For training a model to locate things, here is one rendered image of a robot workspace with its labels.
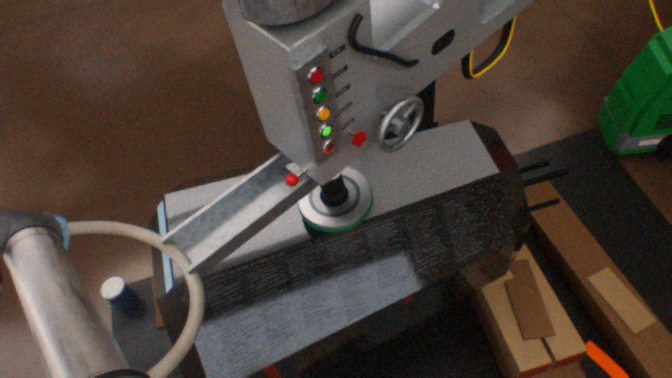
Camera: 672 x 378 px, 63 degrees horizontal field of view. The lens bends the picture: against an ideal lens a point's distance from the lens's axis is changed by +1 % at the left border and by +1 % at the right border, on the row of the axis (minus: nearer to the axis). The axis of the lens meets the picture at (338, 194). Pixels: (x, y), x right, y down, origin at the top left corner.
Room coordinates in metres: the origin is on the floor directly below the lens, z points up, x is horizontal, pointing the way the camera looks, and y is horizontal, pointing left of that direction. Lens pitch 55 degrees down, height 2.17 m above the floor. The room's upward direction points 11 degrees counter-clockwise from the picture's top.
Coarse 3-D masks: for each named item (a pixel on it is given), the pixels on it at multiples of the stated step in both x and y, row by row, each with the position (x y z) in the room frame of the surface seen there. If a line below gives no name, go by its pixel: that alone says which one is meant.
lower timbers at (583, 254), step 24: (528, 192) 1.26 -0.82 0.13; (552, 192) 1.24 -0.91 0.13; (552, 216) 1.12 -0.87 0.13; (576, 216) 1.10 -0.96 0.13; (552, 240) 1.01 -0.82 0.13; (576, 240) 0.99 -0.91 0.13; (576, 264) 0.89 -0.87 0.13; (600, 264) 0.87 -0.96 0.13; (576, 288) 0.82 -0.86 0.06; (480, 312) 0.78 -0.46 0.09; (600, 312) 0.69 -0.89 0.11; (624, 336) 0.58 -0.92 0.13; (648, 336) 0.56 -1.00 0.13; (504, 360) 0.57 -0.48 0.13; (624, 360) 0.52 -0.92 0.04; (648, 360) 0.48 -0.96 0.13
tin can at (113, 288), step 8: (112, 280) 1.21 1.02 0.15; (120, 280) 1.21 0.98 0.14; (104, 288) 1.18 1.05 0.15; (112, 288) 1.18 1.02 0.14; (120, 288) 1.17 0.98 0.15; (128, 288) 1.19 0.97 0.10; (104, 296) 1.15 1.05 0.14; (112, 296) 1.14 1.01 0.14; (120, 296) 1.14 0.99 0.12; (128, 296) 1.16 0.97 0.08; (136, 296) 1.19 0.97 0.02; (112, 304) 1.14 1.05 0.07; (120, 304) 1.13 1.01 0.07; (128, 304) 1.14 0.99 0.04
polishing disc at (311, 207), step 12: (348, 168) 1.00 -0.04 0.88; (348, 180) 0.95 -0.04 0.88; (360, 180) 0.94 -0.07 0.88; (312, 192) 0.93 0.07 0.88; (348, 192) 0.91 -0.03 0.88; (360, 192) 0.90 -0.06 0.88; (300, 204) 0.90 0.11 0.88; (312, 204) 0.89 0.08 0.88; (348, 204) 0.87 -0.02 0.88; (360, 204) 0.86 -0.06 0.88; (312, 216) 0.85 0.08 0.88; (324, 216) 0.84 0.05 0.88; (336, 216) 0.84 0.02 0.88; (348, 216) 0.83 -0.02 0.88; (360, 216) 0.82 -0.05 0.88; (336, 228) 0.80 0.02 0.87
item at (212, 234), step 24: (264, 168) 0.87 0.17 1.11; (240, 192) 0.82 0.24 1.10; (264, 192) 0.82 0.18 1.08; (288, 192) 0.78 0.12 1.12; (192, 216) 0.76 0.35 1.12; (216, 216) 0.78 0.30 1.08; (240, 216) 0.76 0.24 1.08; (264, 216) 0.73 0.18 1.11; (168, 240) 0.71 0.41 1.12; (192, 240) 0.72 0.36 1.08; (216, 240) 0.71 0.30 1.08; (240, 240) 0.68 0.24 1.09; (192, 264) 0.63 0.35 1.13; (216, 264) 0.64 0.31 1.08
